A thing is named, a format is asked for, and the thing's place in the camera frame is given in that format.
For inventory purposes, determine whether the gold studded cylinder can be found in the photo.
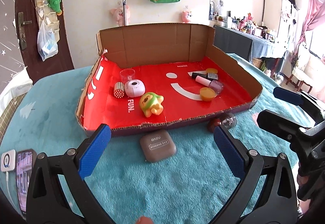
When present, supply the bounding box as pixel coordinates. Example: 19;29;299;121
113;82;125;98

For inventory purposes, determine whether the person's right hand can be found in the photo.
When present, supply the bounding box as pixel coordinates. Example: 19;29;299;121
297;174;309;188

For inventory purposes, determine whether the person's left hand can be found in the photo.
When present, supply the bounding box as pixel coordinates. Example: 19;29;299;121
135;216;154;224

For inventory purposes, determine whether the smartphone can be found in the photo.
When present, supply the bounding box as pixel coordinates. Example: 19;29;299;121
16;149;37;217

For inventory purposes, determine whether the white charger box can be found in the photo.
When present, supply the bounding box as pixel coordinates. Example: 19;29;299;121
1;149;16;172

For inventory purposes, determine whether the pink nail polish bottle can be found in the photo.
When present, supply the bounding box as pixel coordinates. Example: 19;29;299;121
195;76;224;94

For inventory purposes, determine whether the orange round jar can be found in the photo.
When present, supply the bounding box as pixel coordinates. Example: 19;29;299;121
199;87;217;102
206;68;218;74

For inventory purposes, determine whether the dark covered side table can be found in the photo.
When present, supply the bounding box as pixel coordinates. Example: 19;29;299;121
213;25;286;63

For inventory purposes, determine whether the teal fluffy blanket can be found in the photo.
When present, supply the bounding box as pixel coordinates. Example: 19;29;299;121
1;58;313;223

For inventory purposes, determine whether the brown eye shadow case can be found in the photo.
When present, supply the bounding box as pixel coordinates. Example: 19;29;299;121
139;129;177;163

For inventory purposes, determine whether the cardboard box red lining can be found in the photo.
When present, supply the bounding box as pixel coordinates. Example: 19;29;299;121
76;23;262;136

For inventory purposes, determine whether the dark brown door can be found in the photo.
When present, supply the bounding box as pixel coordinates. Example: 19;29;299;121
15;0;74;82

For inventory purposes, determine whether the green duck toy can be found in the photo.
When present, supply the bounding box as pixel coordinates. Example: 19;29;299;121
139;92;164;118

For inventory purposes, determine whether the pink pig plush right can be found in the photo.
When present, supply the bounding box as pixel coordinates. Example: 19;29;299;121
181;6;192;23

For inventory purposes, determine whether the pink pig plush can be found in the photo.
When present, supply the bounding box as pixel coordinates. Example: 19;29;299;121
110;5;131;27
181;6;192;23

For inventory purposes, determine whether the clear plastic cup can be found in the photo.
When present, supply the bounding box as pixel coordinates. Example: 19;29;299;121
119;68;135;84

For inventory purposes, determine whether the white plastic bag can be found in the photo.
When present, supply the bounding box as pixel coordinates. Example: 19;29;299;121
37;21;58;62

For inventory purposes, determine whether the pink pig plush left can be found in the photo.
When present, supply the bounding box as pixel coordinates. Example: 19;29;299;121
110;5;131;27

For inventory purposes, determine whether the green crocodile plush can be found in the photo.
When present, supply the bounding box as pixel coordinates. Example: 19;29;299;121
47;0;62;16

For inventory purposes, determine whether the orange capped stick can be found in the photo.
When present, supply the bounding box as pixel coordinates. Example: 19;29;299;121
122;0;127;26

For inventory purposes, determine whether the pink round camera toy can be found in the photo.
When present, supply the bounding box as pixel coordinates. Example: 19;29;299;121
125;79;145;97

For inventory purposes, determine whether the metal door handle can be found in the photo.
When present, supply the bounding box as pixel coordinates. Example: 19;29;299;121
18;12;33;50

